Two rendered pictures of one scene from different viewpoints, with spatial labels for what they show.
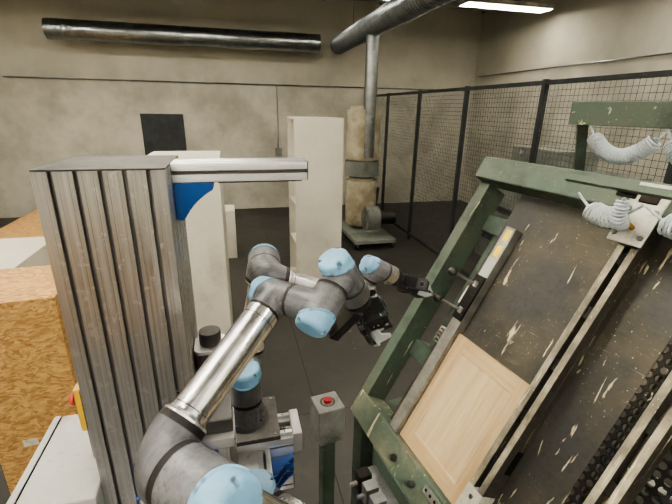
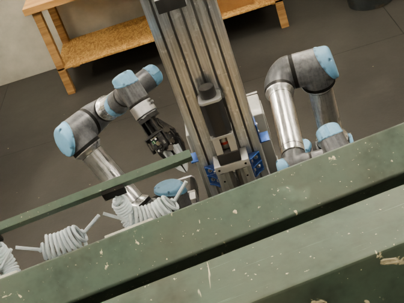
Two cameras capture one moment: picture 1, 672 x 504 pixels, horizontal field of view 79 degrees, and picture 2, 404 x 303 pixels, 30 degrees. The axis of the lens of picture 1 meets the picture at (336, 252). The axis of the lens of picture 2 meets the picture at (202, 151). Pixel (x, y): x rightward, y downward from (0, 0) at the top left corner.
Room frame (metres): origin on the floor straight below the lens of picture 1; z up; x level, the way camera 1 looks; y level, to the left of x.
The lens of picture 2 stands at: (1.76, -1.98, 2.79)
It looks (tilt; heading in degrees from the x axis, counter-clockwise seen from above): 31 degrees down; 111
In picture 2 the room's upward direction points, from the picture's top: 20 degrees counter-clockwise
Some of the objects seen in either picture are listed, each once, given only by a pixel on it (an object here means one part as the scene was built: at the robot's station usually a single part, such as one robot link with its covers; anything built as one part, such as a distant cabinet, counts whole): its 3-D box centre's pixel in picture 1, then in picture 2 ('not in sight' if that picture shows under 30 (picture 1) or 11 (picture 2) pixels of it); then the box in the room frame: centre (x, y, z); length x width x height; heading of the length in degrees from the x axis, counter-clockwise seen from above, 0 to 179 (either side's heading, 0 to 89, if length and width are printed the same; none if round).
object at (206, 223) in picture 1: (193, 253); not in sight; (3.52, 1.31, 0.88); 0.90 x 0.60 x 1.75; 14
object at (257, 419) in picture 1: (247, 408); not in sight; (1.24, 0.32, 1.09); 0.15 x 0.15 x 0.10
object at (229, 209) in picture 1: (216, 231); not in sight; (5.92, 1.82, 0.36); 0.58 x 0.45 x 0.72; 104
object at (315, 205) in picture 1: (314, 200); not in sight; (5.17, 0.29, 1.03); 0.60 x 0.58 x 2.05; 14
